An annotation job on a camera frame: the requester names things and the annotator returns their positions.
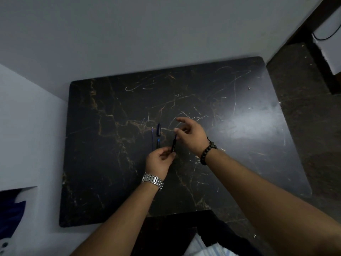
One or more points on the dark blue pen cap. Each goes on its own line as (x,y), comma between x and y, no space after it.
(158,129)

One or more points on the person's right forearm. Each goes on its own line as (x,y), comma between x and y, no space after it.
(269,202)

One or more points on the black pen barrel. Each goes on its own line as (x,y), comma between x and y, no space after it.
(173,144)

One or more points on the person's right thumb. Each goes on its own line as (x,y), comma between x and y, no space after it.
(180,132)

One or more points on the person's left forearm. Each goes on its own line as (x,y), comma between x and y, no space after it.
(117,221)

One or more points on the white striped cloth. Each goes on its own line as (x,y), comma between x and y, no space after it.
(210,247)

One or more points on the white box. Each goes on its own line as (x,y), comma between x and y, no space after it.
(328,42)

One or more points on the thin blue pen refill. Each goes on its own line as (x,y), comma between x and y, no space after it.
(152,139)

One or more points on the person's left hand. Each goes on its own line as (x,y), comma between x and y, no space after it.
(157,163)

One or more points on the person's right hand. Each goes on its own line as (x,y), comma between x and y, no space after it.
(192,135)

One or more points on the silver metal wristwatch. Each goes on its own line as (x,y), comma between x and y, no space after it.
(152,180)

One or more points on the person's dark trousers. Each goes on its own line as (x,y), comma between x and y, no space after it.
(210,234)

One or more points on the dark blue cloth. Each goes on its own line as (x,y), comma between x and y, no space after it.
(10,215)

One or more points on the person's left thumb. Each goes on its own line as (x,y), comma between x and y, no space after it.
(165,149)

